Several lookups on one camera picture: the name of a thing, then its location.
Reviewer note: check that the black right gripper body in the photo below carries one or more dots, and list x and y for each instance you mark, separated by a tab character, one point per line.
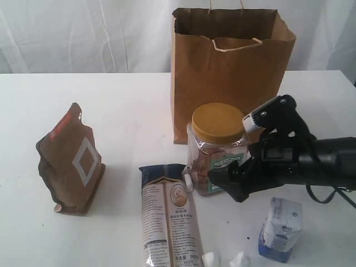
278	153

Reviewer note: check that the clear jar yellow lid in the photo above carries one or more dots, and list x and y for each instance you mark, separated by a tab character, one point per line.
215	138

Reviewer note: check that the long pasta packet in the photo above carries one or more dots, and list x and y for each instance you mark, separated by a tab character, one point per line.
170	232

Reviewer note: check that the brown standing pouch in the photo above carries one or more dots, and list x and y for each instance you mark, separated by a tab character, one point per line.
70	165

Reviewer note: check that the brown paper bag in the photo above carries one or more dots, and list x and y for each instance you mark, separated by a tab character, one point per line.
233	56

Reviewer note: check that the white lump bottom left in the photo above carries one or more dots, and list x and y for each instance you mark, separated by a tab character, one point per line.
211	259

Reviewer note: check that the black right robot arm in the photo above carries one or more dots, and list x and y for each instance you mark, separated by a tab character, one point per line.
334	160

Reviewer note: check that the white lump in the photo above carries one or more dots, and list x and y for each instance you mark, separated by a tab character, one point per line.
211	259
241	260

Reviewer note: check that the white lump bottom right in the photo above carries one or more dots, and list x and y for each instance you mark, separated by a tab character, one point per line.
241	260

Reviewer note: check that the white blue salt packet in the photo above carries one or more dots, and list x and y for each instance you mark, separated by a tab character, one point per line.
281	229

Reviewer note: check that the white cube by pasta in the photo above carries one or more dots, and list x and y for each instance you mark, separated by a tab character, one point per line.
188	182

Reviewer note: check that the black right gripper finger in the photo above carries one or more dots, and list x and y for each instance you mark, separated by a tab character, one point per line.
271	113
239	181

